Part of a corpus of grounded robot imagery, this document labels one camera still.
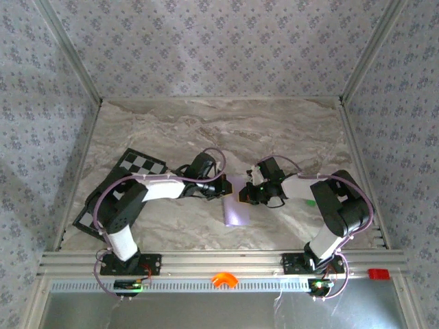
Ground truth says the lilac paper sheet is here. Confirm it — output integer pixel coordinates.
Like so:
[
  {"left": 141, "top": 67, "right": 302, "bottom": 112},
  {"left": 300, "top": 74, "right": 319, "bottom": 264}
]
[{"left": 222, "top": 174, "right": 250, "bottom": 227}]

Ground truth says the shiny metal sheet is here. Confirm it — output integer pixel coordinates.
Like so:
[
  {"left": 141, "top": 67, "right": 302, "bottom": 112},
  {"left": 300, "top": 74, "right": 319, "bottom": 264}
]
[{"left": 40, "top": 291, "right": 405, "bottom": 329}]

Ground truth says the black grey checkerboard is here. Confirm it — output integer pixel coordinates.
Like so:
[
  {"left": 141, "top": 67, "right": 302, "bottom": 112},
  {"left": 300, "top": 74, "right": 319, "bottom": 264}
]
[{"left": 72, "top": 147, "right": 169, "bottom": 241}]

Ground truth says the orange curved plastic piece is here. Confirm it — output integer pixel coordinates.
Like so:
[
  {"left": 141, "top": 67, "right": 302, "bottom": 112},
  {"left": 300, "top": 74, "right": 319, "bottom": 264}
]
[{"left": 211, "top": 272, "right": 238, "bottom": 289}]

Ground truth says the small circuit board green light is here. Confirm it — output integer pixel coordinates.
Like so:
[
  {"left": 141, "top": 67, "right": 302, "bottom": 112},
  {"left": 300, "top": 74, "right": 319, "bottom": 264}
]
[
  {"left": 113, "top": 279, "right": 152, "bottom": 292},
  {"left": 307, "top": 278, "right": 335, "bottom": 295}
]

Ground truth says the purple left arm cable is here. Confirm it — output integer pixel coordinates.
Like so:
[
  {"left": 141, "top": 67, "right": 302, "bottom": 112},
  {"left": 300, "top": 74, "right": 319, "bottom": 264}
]
[{"left": 93, "top": 147, "right": 227, "bottom": 301}]

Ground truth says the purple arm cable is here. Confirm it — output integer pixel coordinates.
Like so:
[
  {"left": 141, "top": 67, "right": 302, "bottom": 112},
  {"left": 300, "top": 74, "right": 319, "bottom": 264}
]
[
  {"left": 93, "top": 147, "right": 227, "bottom": 301},
  {"left": 263, "top": 154, "right": 375, "bottom": 302}
]

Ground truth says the aluminium frame rail wide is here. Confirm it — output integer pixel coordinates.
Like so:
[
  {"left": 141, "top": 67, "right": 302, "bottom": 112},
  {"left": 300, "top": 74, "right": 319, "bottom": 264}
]
[{"left": 37, "top": 249, "right": 407, "bottom": 277}]

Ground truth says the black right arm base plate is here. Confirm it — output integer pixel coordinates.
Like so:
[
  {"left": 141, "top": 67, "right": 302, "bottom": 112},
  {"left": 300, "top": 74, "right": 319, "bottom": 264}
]
[{"left": 281, "top": 252, "right": 346, "bottom": 275}]

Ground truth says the thin aluminium table rail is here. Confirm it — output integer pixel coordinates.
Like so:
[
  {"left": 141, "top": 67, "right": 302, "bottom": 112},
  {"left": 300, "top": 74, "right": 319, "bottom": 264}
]
[{"left": 101, "top": 95, "right": 344, "bottom": 103}]

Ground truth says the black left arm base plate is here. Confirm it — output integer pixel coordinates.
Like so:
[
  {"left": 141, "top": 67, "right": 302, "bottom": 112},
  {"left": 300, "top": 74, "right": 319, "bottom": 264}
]
[{"left": 99, "top": 252, "right": 162, "bottom": 276}]

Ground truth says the slotted grey cable duct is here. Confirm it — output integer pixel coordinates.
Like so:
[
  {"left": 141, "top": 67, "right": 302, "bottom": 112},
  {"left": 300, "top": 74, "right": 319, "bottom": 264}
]
[{"left": 51, "top": 276, "right": 313, "bottom": 294}]

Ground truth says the aluminium table side rail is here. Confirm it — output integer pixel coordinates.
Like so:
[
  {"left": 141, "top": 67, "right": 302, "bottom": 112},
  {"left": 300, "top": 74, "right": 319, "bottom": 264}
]
[
  {"left": 51, "top": 101, "right": 104, "bottom": 253},
  {"left": 337, "top": 99, "right": 392, "bottom": 251}
]

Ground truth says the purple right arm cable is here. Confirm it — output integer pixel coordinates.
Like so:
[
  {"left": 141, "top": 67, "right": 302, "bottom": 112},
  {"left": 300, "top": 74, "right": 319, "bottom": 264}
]
[{"left": 263, "top": 154, "right": 375, "bottom": 302}]

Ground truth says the aluminium frame post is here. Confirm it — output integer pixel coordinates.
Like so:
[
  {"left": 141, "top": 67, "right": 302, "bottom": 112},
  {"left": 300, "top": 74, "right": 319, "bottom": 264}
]
[
  {"left": 34, "top": 0, "right": 104, "bottom": 106},
  {"left": 339, "top": 0, "right": 409, "bottom": 106}
]

